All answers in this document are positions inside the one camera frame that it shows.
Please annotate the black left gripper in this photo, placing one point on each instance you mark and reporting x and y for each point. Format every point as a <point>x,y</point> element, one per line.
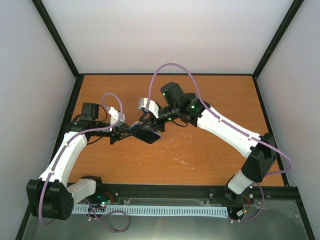
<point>116,132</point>

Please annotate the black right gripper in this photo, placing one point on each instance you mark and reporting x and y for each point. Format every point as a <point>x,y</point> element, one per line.
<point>155,124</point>

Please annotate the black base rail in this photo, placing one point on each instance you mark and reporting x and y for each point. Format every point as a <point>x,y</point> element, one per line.
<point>162,193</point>

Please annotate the light blue cable duct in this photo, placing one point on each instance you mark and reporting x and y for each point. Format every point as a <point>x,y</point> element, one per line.
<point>163,211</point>

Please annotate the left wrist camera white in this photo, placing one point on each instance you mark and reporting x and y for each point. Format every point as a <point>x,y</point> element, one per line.
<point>116,118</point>

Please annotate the black aluminium frame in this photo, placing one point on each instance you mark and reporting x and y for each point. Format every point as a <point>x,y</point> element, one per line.
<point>289,16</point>

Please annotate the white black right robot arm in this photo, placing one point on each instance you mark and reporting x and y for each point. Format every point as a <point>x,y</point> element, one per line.
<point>258,150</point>

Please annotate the black phone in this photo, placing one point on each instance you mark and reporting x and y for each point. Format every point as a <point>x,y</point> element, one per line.
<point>148,136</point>

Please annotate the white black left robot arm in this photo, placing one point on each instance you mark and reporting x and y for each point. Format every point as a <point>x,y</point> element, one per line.
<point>77,135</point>

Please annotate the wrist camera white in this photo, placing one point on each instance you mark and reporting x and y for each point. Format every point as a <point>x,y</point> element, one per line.
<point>116,118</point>
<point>148,106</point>

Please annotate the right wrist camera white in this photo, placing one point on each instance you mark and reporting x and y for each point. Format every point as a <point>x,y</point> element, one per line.
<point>148,106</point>

